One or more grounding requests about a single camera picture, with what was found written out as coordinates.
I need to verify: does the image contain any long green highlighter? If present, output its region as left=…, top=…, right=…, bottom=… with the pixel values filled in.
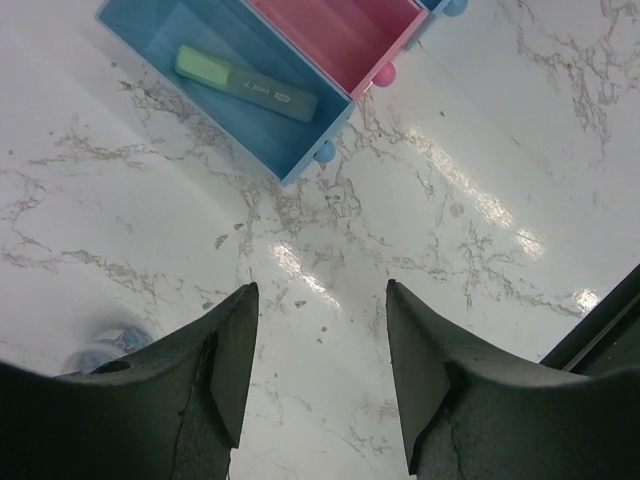
left=174, top=45, right=318, bottom=122

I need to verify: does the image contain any pink drawer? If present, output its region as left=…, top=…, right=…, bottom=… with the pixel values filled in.
left=250, top=0, right=427, bottom=100

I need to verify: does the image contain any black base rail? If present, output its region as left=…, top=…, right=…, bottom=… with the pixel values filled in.
left=540, top=268, right=640, bottom=376

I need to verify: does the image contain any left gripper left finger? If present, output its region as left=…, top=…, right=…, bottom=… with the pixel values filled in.
left=1, top=283, right=259, bottom=479

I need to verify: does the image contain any clear jar of paperclips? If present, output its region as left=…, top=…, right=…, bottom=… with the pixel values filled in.
left=61, top=322, right=156, bottom=375

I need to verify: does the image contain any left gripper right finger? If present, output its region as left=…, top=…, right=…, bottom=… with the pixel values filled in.
left=386, top=281, right=639, bottom=479

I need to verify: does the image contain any light blue end drawer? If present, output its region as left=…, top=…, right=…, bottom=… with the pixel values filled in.
left=97, top=0, right=355, bottom=182

